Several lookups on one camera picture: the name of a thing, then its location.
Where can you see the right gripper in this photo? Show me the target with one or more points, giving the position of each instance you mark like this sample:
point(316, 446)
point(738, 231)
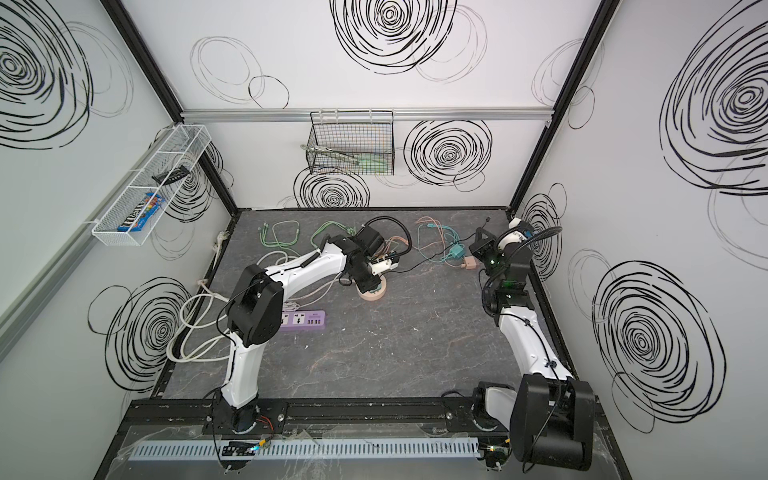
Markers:
point(480, 245)

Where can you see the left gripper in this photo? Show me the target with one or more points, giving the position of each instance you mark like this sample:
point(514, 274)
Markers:
point(365, 281)

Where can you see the pink round power strip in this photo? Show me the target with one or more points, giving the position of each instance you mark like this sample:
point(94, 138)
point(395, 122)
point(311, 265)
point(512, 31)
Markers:
point(375, 294)

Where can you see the purple power strip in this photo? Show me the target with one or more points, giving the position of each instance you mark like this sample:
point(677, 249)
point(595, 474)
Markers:
point(303, 320)

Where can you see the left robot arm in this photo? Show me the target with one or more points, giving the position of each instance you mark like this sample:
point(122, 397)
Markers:
point(254, 313)

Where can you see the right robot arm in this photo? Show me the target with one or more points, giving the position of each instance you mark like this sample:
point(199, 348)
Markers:
point(543, 375)

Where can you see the pink charger plug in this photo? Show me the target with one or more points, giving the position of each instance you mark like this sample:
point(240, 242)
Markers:
point(469, 263)

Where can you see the green item in basket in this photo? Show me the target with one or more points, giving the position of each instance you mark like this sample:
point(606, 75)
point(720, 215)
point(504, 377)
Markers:
point(373, 163)

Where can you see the black remote control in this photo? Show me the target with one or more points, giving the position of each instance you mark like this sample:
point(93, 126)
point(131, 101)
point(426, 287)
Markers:
point(171, 176)

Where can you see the blue candy pack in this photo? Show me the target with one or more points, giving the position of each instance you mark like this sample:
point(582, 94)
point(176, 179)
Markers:
point(149, 204)

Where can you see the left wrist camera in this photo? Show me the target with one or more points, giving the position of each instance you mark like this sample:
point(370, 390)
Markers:
point(383, 264)

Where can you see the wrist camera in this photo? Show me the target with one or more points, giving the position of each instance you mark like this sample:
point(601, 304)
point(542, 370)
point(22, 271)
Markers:
point(383, 264)
point(518, 231)

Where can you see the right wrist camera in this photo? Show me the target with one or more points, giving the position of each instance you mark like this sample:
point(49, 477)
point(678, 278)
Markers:
point(518, 231)

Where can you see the black wire basket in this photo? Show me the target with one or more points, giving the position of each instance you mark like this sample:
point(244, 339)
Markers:
point(336, 137)

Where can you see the grey cable duct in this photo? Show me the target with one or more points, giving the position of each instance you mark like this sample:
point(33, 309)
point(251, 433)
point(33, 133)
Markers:
point(303, 449)

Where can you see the white wire shelf basket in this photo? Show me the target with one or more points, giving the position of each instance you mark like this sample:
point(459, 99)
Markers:
point(185, 201)

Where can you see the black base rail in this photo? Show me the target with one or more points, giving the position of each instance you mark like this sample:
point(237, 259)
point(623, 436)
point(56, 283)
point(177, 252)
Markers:
point(438, 415)

